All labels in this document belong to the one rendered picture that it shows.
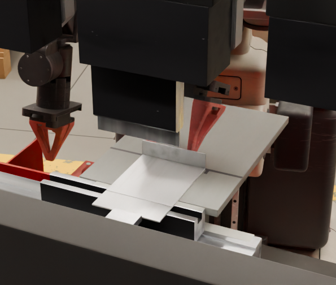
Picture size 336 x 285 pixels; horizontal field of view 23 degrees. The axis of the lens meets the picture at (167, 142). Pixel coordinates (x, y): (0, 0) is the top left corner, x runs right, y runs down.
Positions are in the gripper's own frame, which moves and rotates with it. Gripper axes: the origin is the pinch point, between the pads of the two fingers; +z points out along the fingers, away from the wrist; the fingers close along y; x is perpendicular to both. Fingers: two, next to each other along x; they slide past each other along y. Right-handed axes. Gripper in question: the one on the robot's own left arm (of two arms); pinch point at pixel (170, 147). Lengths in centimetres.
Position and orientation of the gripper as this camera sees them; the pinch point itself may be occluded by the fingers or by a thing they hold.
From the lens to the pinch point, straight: 102.4
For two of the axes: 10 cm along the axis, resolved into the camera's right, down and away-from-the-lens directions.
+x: 3.8, 0.3, 9.2
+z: -2.0, 9.8, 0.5
